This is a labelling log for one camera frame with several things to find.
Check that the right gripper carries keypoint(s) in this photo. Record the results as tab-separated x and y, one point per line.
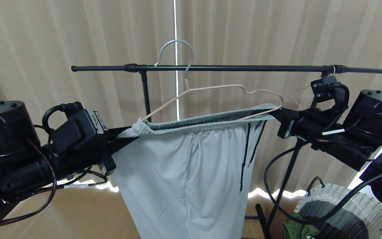
305	124

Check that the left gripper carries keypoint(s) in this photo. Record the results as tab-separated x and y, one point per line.
25	176

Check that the green garment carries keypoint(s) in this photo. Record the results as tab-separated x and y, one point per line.
297	229

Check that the pale grey shorts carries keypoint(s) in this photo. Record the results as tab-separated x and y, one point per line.
177	172

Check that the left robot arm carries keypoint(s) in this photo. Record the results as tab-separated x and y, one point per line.
5	129

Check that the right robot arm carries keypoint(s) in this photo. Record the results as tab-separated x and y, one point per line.
373	113

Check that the black clothes rack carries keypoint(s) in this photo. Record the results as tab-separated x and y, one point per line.
260	68

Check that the white laundry basket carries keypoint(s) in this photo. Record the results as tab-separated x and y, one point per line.
360	205

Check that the beige curtain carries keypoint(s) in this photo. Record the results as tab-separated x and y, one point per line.
78	33

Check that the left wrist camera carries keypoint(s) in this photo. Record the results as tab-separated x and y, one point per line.
75	131

